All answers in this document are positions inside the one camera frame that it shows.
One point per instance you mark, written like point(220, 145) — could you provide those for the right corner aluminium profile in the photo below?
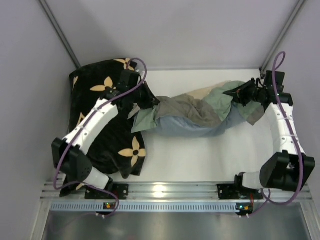
point(298, 6)

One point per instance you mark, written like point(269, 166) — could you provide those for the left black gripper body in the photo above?
point(144, 94)

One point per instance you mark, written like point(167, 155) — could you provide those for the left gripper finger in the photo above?
point(146, 105)
point(150, 100)

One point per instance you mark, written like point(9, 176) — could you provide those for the left corner aluminium profile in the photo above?
point(60, 33)

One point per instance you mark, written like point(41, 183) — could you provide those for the grey slotted cable duct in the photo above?
point(176, 207)

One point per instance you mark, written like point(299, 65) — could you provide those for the black floral pillow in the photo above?
point(116, 149)

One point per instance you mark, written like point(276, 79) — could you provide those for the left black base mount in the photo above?
point(120, 190)

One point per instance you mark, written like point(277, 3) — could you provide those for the corner aluminium profile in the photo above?
point(298, 6)
point(60, 33)

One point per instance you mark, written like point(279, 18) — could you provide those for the blue pillow cover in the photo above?
point(173, 126)

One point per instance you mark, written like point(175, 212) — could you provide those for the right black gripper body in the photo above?
point(245, 92)

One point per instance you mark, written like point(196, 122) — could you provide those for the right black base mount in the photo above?
point(227, 192)

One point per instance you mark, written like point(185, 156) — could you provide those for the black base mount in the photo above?
point(227, 192)
point(120, 190)

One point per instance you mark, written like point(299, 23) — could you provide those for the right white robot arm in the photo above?
point(289, 167)

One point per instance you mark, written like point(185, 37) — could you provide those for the patchwork green beige pillowcase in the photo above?
point(206, 107)

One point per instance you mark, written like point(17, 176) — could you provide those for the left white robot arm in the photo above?
point(70, 152)

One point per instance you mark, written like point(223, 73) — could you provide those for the aluminium mounting rail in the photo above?
point(146, 191)

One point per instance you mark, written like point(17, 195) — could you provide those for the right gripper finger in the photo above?
point(235, 92)
point(244, 102)

